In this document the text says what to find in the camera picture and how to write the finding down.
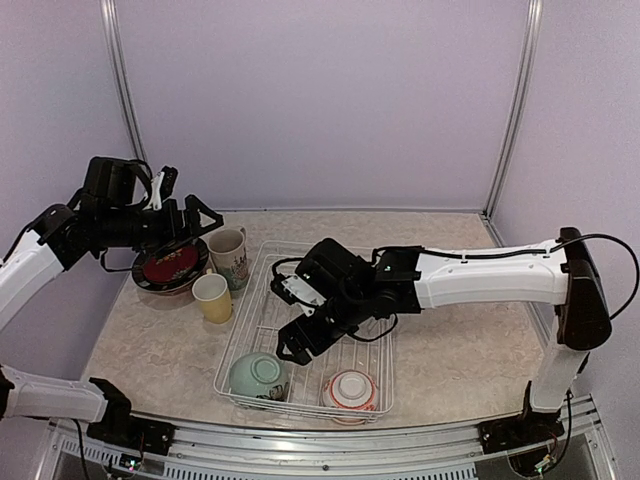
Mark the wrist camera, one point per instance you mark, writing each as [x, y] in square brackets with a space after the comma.
[162, 186]
[293, 290]

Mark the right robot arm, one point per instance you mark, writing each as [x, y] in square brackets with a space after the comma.
[559, 272]

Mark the left aluminium corner post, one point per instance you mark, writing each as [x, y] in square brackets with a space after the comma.
[110, 21]

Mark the yellow cup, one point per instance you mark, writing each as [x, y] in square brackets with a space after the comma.
[213, 297]

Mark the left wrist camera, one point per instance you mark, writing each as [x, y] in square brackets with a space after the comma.
[162, 186]

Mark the light green flower bowl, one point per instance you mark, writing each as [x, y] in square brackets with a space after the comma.
[259, 375]

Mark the dark red oval dish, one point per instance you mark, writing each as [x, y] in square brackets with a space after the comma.
[172, 267]

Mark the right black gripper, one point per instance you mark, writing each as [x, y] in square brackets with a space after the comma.
[288, 333]

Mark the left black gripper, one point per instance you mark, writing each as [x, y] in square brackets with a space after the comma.
[190, 227]

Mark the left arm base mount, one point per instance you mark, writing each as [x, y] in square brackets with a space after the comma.
[120, 428]

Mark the white wire dish rack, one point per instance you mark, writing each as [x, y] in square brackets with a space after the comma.
[262, 313]

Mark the aluminium front frame rail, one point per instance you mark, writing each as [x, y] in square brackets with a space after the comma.
[201, 450]

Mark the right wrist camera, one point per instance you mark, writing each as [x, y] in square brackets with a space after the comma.
[293, 290]

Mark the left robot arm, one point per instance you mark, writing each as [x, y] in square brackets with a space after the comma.
[47, 291]

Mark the black plate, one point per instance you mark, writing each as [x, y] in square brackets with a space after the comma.
[142, 283]

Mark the teal floral mug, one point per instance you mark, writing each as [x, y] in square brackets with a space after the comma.
[227, 247]

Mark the white red rimmed bowl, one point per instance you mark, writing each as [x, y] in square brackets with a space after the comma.
[351, 390]

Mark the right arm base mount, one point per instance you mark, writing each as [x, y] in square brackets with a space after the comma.
[520, 430]

